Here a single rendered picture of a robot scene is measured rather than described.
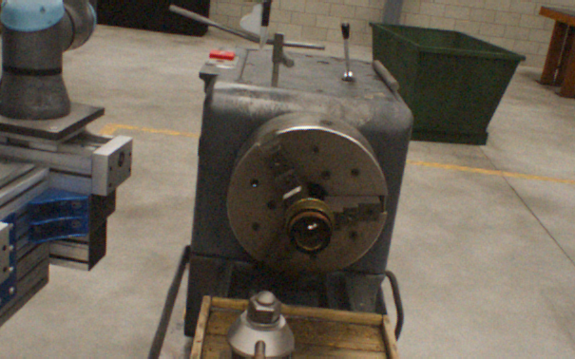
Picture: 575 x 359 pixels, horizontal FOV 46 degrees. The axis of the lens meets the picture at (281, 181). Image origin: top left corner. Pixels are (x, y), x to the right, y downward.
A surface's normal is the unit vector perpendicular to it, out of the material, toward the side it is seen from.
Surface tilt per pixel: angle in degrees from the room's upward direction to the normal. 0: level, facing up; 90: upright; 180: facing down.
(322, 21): 90
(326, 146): 90
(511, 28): 90
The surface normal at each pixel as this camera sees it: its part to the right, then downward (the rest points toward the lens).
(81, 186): -0.17, 0.32
